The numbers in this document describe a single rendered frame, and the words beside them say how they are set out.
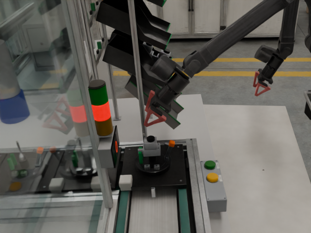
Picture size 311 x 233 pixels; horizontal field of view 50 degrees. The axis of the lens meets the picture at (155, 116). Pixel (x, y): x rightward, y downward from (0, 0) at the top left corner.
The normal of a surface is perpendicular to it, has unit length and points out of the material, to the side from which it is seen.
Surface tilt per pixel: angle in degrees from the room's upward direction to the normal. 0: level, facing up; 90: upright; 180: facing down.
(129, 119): 0
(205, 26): 90
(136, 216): 0
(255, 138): 0
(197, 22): 90
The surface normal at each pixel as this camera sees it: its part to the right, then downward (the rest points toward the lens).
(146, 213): -0.07, -0.85
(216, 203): -0.01, 0.53
